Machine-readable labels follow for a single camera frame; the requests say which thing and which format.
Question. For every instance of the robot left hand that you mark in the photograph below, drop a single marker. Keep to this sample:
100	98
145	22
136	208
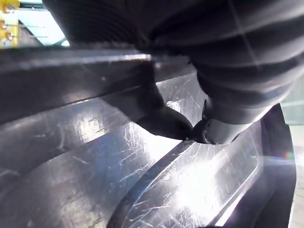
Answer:
213	35

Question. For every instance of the black plastic housing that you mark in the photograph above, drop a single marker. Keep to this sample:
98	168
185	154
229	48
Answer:
95	166

